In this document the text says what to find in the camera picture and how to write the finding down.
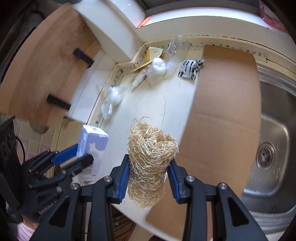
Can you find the clear plastic bottle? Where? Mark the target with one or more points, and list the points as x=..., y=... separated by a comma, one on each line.
x=177, y=48

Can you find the beige straw loofah ball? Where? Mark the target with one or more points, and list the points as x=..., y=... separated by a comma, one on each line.
x=150, y=151

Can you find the brown cardboard sheet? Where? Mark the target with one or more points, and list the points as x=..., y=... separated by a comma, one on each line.
x=220, y=140

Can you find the stainless steel sink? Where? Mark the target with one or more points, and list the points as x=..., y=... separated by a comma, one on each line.
x=270, y=192

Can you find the yellow cardboard package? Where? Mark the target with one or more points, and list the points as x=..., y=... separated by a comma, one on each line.
x=151, y=54

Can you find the pink refill pouch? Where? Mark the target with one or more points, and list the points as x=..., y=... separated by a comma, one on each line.
x=275, y=14

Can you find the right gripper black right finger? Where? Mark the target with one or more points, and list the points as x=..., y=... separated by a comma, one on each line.
x=230, y=219

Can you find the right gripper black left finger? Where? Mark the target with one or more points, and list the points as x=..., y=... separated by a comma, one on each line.
x=85, y=213

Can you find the pink plaid sleeve forearm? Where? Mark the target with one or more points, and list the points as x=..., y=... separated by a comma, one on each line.
x=25, y=232

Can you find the wooden cutting board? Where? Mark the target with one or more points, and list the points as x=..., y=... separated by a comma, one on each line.
x=46, y=65

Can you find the white blue small box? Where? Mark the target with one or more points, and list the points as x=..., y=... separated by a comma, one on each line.
x=92, y=141

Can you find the clear plastic bag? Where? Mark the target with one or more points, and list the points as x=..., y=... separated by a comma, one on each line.
x=114, y=96

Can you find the small white squeeze bottle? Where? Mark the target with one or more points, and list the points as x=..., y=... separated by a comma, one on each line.
x=139, y=79

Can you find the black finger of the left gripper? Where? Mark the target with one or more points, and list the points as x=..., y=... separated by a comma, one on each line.
x=39, y=164
x=66, y=173

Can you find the black white patterned wrapper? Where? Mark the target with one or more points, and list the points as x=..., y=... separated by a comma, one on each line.
x=190, y=68

